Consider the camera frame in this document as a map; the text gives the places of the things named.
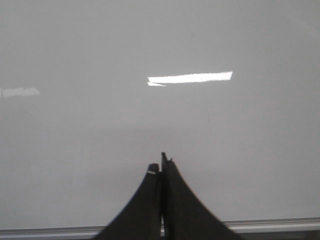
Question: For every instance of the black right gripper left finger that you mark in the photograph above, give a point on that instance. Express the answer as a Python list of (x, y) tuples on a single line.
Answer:
[(140, 219)]

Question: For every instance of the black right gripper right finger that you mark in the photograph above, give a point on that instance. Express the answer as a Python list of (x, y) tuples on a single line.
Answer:
[(185, 217)]

